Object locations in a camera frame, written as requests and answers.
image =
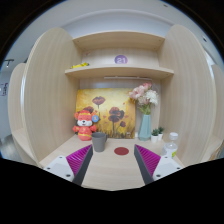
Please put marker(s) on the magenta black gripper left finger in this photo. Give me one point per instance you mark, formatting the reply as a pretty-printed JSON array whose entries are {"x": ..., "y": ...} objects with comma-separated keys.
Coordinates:
[{"x": 73, "y": 167}]

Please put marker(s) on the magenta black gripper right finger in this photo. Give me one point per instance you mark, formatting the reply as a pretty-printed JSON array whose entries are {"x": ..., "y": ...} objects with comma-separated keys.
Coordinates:
[{"x": 152, "y": 166}]

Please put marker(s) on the clear plastic water bottle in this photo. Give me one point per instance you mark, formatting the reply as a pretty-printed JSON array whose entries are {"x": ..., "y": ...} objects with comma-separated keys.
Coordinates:
[{"x": 170, "y": 148}]

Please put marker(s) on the red round coaster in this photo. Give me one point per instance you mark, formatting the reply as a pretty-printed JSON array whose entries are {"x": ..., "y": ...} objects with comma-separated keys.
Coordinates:
[{"x": 121, "y": 151}]

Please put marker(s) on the grey cup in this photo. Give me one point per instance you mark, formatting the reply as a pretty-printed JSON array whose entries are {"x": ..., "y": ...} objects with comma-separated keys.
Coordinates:
[{"x": 99, "y": 139}]

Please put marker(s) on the small potted succulent left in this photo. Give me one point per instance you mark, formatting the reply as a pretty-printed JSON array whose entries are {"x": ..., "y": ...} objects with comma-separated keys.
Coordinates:
[{"x": 154, "y": 135}]

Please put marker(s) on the small potted succulent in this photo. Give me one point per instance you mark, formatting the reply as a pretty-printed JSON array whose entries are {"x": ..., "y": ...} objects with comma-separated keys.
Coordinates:
[
  {"x": 160, "y": 134},
  {"x": 154, "y": 135}
]

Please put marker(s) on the light blue vase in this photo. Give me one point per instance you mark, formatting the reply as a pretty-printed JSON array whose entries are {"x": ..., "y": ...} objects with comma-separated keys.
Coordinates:
[{"x": 144, "y": 132}]

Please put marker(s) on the small potted succulent right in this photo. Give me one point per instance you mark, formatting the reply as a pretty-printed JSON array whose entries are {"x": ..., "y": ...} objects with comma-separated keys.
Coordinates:
[{"x": 160, "y": 134}]

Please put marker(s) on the red plush tiger toy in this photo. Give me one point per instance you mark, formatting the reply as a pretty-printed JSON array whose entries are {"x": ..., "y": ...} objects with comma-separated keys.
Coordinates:
[{"x": 84, "y": 127}]

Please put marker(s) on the yellow poppy flower painting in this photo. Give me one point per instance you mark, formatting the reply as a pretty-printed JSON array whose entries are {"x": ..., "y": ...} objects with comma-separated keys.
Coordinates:
[{"x": 113, "y": 106}]

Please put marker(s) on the pink white flower bouquet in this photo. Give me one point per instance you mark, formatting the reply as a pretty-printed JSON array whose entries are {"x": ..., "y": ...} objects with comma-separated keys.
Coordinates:
[{"x": 145, "y": 96}]

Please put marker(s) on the wooden desk hutch shelf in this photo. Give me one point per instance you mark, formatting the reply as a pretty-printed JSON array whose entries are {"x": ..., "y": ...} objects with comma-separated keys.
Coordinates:
[{"x": 42, "y": 91}]

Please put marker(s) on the white light bar under shelf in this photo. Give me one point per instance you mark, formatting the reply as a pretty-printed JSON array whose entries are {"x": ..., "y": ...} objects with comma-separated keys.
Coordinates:
[{"x": 127, "y": 78}]

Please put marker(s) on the yellow object on shelf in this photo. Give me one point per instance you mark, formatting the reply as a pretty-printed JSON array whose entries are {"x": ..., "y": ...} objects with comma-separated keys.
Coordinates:
[{"x": 79, "y": 65}]

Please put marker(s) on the purple number sticker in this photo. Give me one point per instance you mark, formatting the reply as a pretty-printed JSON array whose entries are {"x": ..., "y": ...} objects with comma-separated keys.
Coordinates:
[{"x": 121, "y": 59}]

